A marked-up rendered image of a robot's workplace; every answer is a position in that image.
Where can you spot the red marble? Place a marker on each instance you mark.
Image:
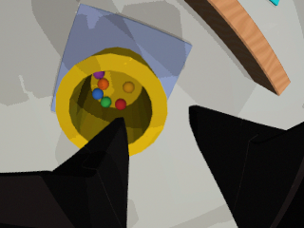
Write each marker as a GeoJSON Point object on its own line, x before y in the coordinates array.
{"type": "Point", "coordinates": [120, 104]}

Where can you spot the blue marble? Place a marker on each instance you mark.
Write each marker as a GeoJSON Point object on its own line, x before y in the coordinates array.
{"type": "Point", "coordinates": [97, 93]}

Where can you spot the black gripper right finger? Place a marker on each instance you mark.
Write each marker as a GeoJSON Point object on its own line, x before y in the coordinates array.
{"type": "Point", "coordinates": [257, 167]}

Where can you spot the orange marble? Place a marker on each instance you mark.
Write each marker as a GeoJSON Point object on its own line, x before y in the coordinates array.
{"type": "Point", "coordinates": [103, 84]}

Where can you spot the purple marble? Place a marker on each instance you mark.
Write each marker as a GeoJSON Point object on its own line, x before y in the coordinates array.
{"type": "Point", "coordinates": [99, 75]}

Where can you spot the green marble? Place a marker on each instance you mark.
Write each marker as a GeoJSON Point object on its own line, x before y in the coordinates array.
{"type": "Point", "coordinates": [106, 102]}

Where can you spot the brown wooden bar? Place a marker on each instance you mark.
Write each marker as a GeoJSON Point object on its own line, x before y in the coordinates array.
{"type": "Point", "coordinates": [239, 32]}

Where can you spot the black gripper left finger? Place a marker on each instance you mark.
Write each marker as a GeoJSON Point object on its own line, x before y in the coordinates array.
{"type": "Point", "coordinates": [89, 190]}

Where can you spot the yellow marble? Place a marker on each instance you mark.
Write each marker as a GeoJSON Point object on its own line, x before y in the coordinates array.
{"type": "Point", "coordinates": [128, 87]}

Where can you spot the yellow cup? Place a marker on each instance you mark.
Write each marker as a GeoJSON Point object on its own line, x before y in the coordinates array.
{"type": "Point", "coordinates": [82, 117]}

